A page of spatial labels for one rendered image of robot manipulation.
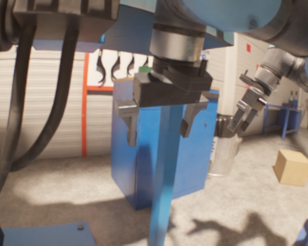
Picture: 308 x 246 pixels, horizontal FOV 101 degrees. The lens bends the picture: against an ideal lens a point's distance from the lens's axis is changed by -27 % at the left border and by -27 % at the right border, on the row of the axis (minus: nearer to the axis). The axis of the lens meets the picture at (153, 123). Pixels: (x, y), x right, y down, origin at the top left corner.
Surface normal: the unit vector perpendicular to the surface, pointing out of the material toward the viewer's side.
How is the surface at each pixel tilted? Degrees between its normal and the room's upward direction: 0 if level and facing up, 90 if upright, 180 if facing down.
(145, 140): 90
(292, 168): 90
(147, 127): 90
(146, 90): 114
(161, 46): 107
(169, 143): 90
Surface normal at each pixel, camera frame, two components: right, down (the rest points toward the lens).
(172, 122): 0.50, 0.19
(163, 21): -0.64, 0.37
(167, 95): 0.37, 0.57
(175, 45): -0.18, 0.54
